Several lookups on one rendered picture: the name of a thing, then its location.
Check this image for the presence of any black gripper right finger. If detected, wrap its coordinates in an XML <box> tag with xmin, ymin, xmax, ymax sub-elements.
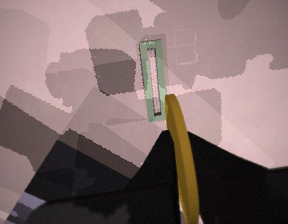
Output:
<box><xmin>187</xmin><ymin>131</ymin><xmax>288</xmax><ymax>224</ymax></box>

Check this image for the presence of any gold coin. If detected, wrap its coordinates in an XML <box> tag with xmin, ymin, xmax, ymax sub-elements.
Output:
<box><xmin>165</xmin><ymin>94</ymin><xmax>200</xmax><ymax>224</ymax></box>

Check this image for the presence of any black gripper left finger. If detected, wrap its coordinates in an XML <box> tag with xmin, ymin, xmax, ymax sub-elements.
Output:
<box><xmin>26</xmin><ymin>130</ymin><xmax>181</xmax><ymax>224</ymax></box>

